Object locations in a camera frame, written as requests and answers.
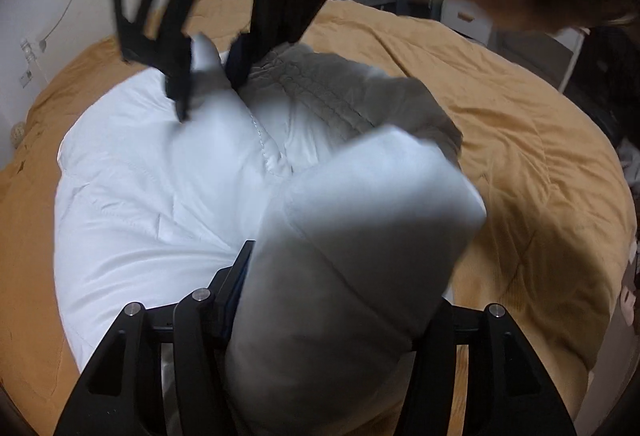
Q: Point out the wall socket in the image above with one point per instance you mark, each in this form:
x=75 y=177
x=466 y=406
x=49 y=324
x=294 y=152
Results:
x=27 y=50

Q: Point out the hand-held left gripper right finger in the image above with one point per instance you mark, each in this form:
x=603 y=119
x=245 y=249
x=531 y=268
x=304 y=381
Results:
x=435 y=366

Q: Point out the round beige plush ball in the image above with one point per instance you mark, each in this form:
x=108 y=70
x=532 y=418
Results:
x=17 y=132

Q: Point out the orange quilted blanket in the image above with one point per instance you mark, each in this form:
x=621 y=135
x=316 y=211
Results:
x=525 y=141

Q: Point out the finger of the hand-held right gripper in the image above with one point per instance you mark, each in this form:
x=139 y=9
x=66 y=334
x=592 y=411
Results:
x=175 y=66
x=275 y=16

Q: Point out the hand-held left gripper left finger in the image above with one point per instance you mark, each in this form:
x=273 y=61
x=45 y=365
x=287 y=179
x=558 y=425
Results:
x=239 y=281

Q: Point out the white puffer jacket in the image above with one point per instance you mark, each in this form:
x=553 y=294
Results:
x=150 y=176

